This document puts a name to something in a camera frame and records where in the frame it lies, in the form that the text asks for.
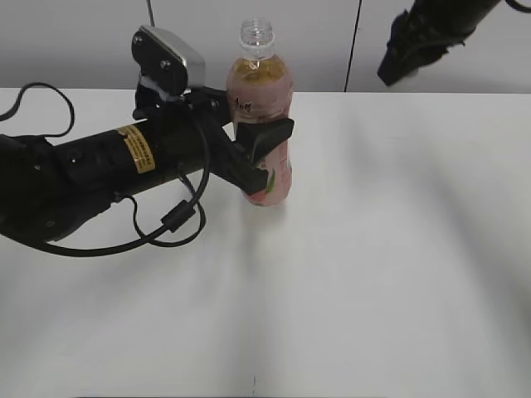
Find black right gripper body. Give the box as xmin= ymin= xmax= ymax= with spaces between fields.
xmin=378 ymin=11 xmax=448 ymax=86

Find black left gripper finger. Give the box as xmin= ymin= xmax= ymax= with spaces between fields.
xmin=236 ymin=118 xmax=295 ymax=164
xmin=194 ymin=86 xmax=231 ymax=124

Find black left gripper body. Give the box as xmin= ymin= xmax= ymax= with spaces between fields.
xmin=133 ymin=85 xmax=268 ymax=195

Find pink peach tea bottle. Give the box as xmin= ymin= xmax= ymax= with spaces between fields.
xmin=226 ymin=17 xmax=293 ymax=206

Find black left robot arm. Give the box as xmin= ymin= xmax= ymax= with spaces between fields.
xmin=1 ymin=88 xmax=293 ymax=257

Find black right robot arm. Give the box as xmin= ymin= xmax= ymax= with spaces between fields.
xmin=267 ymin=1 xmax=530 ymax=94

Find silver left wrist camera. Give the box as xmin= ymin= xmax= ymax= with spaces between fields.
xmin=131 ymin=25 xmax=206 ymax=102

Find black camera cable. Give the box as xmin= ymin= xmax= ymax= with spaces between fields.
xmin=0 ymin=82 xmax=210 ymax=259

